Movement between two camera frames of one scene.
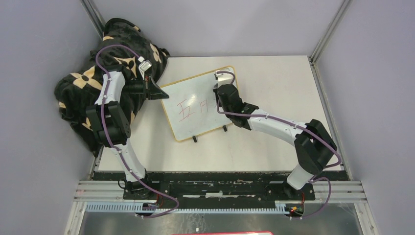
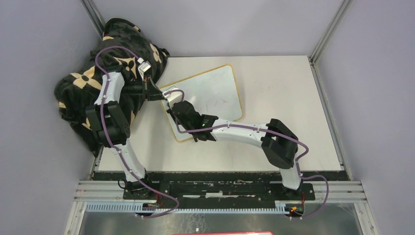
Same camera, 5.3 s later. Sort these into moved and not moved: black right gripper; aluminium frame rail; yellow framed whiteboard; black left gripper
Moved: black right gripper
Not moved: aluminium frame rail; yellow framed whiteboard; black left gripper
